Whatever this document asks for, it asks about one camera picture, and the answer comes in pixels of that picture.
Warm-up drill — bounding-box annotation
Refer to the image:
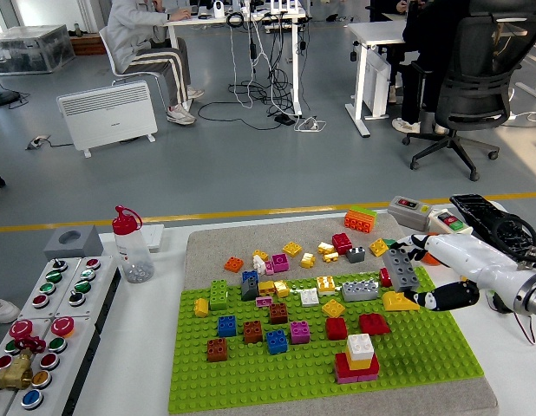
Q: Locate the grey push-button box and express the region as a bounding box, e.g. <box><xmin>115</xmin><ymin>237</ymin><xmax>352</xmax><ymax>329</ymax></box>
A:
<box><xmin>0</xmin><ymin>318</ymin><xmax>53</xmax><ymax>416</ymax></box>
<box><xmin>5</xmin><ymin>317</ymin><xmax>101</xmax><ymax>416</ymax></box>
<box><xmin>17</xmin><ymin>257</ymin><xmax>83</xmax><ymax>321</ymax></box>
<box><xmin>54</xmin><ymin>255</ymin><xmax>121</xmax><ymax>335</ymax></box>

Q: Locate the black power adapter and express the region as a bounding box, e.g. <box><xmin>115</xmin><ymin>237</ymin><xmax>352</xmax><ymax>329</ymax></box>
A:
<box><xmin>487</xmin><ymin>289</ymin><xmax>516</xmax><ymax>315</ymax></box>

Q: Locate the white desk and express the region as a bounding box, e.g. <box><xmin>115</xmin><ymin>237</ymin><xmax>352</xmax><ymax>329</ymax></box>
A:
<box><xmin>163</xmin><ymin>0</ymin><xmax>308</xmax><ymax>118</ymax></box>
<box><xmin>344</xmin><ymin>20</ymin><xmax>416</xmax><ymax>139</ymax></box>

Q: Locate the grey block with hole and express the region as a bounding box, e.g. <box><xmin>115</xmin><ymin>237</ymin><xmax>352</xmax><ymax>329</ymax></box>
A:
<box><xmin>42</xmin><ymin>224</ymin><xmax>105</xmax><ymax>262</ymax></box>

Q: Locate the wide pink flat toy brick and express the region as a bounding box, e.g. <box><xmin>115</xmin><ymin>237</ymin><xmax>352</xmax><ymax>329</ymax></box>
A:
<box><xmin>336</xmin><ymin>374</ymin><xmax>379</xmax><ymax>386</ymax></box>

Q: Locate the red and white wire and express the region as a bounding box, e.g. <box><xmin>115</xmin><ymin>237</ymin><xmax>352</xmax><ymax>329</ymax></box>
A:
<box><xmin>513</xmin><ymin>310</ymin><xmax>536</xmax><ymax>347</ymax></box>

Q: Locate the white switch box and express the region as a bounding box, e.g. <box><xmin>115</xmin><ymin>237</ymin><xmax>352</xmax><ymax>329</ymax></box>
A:
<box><xmin>428</xmin><ymin>208</ymin><xmax>474</xmax><ymax>237</ymax></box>

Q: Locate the orange long toy brick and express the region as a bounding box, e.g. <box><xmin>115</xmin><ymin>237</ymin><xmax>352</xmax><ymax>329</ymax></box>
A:
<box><xmin>343</xmin><ymin>210</ymin><xmax>376</xmax><ymax>235</ymax></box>

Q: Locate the clear storage crate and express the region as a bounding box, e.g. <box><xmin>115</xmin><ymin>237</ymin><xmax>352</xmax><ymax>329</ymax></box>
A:
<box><xmin>0</xmin><ymin>24</ymin><xmax>76</xmax><ymax>76</ymax></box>

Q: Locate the grey switch box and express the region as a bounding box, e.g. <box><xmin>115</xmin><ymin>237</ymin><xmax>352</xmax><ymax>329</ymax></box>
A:
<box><xmin>386</xmin><ymin>195</ymin><xmax>435</xmax><ymax>231</ymax></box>

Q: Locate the lime green tall toy brick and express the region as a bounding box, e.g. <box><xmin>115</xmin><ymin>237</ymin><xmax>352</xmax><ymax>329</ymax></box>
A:
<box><xmin>209</xmin><ymin>279</ymin><xmax>230</xmax><ymax>312</ymax></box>

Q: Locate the white flat wall switch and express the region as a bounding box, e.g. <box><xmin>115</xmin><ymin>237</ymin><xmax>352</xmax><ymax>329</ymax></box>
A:
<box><xmin>140</xmin><ymin>224</ymin><xmax>166</xmax><ymax>253</ymax></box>

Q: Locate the white square toy brick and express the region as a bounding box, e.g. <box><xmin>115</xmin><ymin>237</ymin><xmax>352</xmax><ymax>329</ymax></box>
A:
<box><xmin>346</xmin><ymin>333</ymin><xmax>376</xmax><ymax>361</ymax></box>

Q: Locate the clear bottle red cap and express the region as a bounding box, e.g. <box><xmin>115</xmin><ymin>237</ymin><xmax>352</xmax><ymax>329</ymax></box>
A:
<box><xmin>111</xmin><ymin>205</ymin><xmax>156</xmax><ymax>284</ymax></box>

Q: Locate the dark grey sloped toy brick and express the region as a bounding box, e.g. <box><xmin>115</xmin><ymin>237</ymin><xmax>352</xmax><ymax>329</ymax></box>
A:
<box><xmin>240</xmin><ymin>276</ymin><xmax>261</xmax><ymax>302</ymax></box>

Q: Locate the black cable bundle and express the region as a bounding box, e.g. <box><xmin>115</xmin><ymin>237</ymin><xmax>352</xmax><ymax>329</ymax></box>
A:
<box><xmin>226</xmin><ymin>10</ymin><xmax>297</xmax><ymax>116</ymax></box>

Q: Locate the lime green long toy brick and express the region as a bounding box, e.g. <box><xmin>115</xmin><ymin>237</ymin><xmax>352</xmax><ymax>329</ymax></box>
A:
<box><xmin>351</xmin><ymin>205</ymin><xmax>378</xmax><ymax>223</ymax></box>

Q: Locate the red sloped toy brick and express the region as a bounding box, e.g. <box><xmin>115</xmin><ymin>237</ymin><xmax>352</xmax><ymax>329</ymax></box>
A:
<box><xmin>358</xmin><ymin>313</ymin><xmax>391</xmax><ymax>337</ymax></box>

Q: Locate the light grey long toy brick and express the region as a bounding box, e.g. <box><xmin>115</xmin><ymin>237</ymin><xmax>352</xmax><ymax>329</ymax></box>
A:
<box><xmin>341</xmin><ymin>279</ymin><xmax>380</xmax><ymax>303</ymax></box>

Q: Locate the black fan base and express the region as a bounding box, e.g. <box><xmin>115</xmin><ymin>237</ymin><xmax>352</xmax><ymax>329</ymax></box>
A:
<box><xmin>0</xmin><ymin>70</ymin><xmax>21</xmax><ymax>108</ymax></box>

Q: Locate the white panel heater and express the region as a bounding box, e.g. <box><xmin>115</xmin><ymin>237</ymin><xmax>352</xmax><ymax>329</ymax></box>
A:
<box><xmin>56</xmin><ymin>81</ymin><xmax>160</xmax><ymax>159</ymax></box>

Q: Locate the black keyboard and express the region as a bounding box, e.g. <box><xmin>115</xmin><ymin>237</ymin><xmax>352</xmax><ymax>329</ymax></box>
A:
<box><xmin>448</xmin><ymin>193</ymin><xmax>536</xmax><ymax>256</ymax></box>

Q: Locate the white cable bundle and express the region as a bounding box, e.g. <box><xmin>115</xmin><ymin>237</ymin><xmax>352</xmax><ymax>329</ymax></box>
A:
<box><xmin>292</xmin><ymin>115</ymin><xmax>328</xmax><ymax>133</ymax></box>

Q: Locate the brass valve red handwheel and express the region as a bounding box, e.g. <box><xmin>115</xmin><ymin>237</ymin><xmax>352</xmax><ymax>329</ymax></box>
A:
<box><xmin>0</xmin><ymin>336</ymin><xmax>48</xmax><ymax>392</ymax></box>

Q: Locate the wooden box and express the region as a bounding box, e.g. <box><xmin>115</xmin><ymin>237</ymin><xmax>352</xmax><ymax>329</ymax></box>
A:
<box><xmin>69</xmin><ymin>33</ymin><xmax>108</xmax><ymax>57</ymax></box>

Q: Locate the white flat toy brick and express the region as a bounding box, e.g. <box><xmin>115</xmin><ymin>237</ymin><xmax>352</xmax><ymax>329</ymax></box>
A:
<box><xmin>299</xmin><ymin>288</ymin><xmax>321</xmax><ymax>309</ymax></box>

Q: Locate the white chair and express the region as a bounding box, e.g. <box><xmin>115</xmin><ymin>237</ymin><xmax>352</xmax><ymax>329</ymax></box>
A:
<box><xmin>97</xmin><ymin>25</ymin><xmax>165</xmax><ymax>88</ymax></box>

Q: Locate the yellow curved toy brick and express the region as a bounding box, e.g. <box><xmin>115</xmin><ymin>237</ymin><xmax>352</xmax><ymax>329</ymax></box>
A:
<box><xmin>382</xmin><ymin>290</ymin><xmax>421</xmax><ymax>312</ymax></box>

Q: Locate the grey-brown mat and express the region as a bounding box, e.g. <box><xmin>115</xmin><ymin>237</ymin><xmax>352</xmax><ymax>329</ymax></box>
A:
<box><xmin>180</xmin><ymin>213</ymin><xmax>500</xmax><ymax>416</ymax></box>

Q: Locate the large red toy brick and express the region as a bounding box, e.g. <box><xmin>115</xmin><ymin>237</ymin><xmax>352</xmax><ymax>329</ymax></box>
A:
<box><xmin>335</xmin><ymin>353</ymin><xmax>381</xmax><ymax>379</ymax></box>

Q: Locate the green baseplate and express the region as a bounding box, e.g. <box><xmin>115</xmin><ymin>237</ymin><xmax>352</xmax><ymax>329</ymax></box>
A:
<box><xmin>167</xmin><ymin>266</ymin><xmax>486</xmax><ymax>415</ymax></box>

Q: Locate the light grey tall toy brick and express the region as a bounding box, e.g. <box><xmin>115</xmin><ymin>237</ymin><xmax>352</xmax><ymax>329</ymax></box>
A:
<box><xmin>382</xmin><ymin>247</ymin><xmax>421</xmax><ymax>292</ymax></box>

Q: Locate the black office chair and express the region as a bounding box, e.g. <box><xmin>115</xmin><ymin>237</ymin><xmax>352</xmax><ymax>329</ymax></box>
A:
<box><xmin>401</xmin><ymin>12</ymin><xmax>536</xmax><ymax>182</ymax></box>

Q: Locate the white computer tower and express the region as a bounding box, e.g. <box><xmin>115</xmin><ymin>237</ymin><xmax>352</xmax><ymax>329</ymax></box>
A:
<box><xmin>363</xmin><ymin>49</ymin><xmax>391</xmax><ymax>119</ymax></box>

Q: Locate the brown toy brick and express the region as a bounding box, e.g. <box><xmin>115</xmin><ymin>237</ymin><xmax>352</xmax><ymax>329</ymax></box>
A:
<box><xmin>206</xmin><ymin>337</ymin><xmax>229</xmax><ymax>363</ymax></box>
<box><xmin>243</xmin><ymin>320</ymin><xmax>264</xmax><ymax>345</ymax></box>
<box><xmin>269</xmin><ymin>302</ymin><xmax>290</xmax><ymax>326</ymax></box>

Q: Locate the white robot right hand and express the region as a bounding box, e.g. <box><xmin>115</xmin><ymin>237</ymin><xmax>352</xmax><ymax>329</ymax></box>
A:
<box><xmin>388</xmin><ymin>232</ymin><xmax>534</xmax><ymax>313</ymax></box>

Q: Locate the grey floor socket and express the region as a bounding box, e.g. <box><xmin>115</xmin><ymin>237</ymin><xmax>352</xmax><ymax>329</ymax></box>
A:
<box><xmin>24</xmin><ymin>134</ymin><xmax>52</xmax><ymax>152</ymax></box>

